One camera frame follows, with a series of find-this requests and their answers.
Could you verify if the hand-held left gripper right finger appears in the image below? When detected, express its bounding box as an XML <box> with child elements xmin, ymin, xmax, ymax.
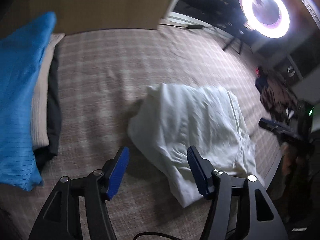
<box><xmin>187</xmin><ymin>145</ymin><xmax>283</xmax><ymax>240</ymax></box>

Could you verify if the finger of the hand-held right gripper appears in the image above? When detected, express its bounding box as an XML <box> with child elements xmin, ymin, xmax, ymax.
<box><xmin>259</xmin><ymin>119</ymin><xmax>292</xmax><ymax>132</ymax></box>
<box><xmin>275</xmin><ymin>128</ymin><xmax>313</xmax><ymax>147</ymax></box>

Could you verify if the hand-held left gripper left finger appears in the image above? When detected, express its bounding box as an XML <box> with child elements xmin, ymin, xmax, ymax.
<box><xmin>29</xmin><ymin>146</ymin><xmax>130</xmax><ymax>240</ymax></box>

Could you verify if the white shirt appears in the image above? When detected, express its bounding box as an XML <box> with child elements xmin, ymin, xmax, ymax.
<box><xmin>127</xmin><ymin>83</ymin><xmax>265</xmax><ymax>208</ymax></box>

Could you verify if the brown garment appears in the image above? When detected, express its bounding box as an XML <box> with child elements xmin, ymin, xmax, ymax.
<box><xmin>260</xmin><ymin>76</ymin><xmax>298</xmax><ymax>115</ymax></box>

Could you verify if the dark blue garment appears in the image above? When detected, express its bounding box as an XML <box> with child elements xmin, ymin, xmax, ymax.
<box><xmin>255</xmin><ymin>76</ymin><xmax>269</xmax><ymax>91</ymax></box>

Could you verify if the black box with round mark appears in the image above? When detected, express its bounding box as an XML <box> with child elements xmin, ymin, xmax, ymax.
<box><xmin>282</xmin><ymin>55</ymin><xmax>308</xmax><ymax>81</ymax></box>

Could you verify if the dark folded cloth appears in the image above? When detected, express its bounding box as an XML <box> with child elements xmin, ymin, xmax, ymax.
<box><xmin>35</xmin><ymin>47</ymin><xmax>62</xmax><ymax>169</ymax></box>

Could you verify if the black tripod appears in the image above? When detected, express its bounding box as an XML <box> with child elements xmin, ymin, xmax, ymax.
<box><xmin>222</xmin><ymin>27</ymin><xmax>247</xmax><ymax>55</ymax></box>

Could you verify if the beige folded cloth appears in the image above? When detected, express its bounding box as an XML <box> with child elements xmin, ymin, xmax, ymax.
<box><xmin>31</xmin><ymin>34</ymin><xmax>65</xmax><ymax>147</ymax></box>

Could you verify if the plaid beige mat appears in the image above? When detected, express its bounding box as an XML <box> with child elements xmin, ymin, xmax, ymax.
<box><xmin>0</xmin><ymin>24</ymin><xmax>283</xmax><ymax>240</ymax></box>

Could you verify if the blue folded cloth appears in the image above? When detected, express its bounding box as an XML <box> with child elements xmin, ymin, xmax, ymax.
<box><xmin>0</xmin><ymin>12</ymin><xmax>57</xmax><ymax>192</ymax></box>

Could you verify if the light wooden panel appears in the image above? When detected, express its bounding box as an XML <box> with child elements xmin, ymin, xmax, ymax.
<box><xmin>0</xmin><ymin>0</ymin><xmax>184</xmax><ymax>34</ymax></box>

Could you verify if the black cable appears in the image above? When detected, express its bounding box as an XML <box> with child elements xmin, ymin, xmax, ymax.
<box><xmin>135</xmin><ymin>232</ymin><xmax>176</xmax><ymax>240</ymax></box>

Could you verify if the ring light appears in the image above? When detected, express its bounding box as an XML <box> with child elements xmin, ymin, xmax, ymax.
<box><xmin>240</xmin><ymin>0</ymin><xmax>290</xmax><ymax>39</ymax></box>

